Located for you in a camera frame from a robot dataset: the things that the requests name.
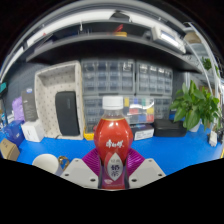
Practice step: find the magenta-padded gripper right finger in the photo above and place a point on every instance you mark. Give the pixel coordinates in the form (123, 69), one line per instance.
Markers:
(147, 171)

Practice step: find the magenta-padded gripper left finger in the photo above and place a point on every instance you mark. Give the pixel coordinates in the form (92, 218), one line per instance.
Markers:
(78, 171)

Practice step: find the red drink bottle white cap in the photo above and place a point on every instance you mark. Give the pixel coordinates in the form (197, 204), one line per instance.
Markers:
(113, 136)

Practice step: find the yellow multimeter red leads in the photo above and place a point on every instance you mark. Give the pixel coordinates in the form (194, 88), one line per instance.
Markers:
(88, 135)

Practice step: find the black box white label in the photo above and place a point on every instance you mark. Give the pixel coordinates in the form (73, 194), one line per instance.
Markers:
(143, 132)

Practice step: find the flat black case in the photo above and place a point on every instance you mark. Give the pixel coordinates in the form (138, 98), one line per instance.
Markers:
(170, 128)

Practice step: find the black rectangular case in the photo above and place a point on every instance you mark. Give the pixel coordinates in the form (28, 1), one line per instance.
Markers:
(67, 113)

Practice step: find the small grey drawer cabinet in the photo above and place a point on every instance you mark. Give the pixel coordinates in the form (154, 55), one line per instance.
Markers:
(91, 111)
(162, 108)

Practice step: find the clear box colourful parts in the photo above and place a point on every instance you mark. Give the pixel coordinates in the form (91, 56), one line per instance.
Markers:
(140, 110)

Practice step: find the brown cardboard box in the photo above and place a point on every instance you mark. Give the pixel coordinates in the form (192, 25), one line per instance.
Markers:
(8, 150)

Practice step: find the white power adapter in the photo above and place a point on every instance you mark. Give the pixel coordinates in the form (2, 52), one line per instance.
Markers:
(213, 138)

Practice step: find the blue box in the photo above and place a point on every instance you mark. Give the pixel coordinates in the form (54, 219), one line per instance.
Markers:
(13, 133)

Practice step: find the white perforated tray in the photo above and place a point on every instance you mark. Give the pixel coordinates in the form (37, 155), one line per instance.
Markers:
(46, 100)

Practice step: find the green potted plant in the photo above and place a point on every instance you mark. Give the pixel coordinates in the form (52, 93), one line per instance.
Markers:
(193, 106)

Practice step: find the dark grey upright box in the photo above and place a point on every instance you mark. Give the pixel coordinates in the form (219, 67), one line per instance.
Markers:
(29, 105)

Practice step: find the grey parts drawer cabinet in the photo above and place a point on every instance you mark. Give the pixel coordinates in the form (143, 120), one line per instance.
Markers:
(154, 79)
(107, 77)

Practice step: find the white shelf unit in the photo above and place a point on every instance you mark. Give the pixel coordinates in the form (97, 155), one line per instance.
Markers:
(203, 60)

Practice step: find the grey oscilloscope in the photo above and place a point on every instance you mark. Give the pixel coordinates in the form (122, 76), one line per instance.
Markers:
(168, 39)

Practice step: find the yellow tool red leads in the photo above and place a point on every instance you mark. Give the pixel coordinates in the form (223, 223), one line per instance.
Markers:
(120, 33)

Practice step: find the black rounded object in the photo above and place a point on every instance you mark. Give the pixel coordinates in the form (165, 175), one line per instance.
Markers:
(119, 15)

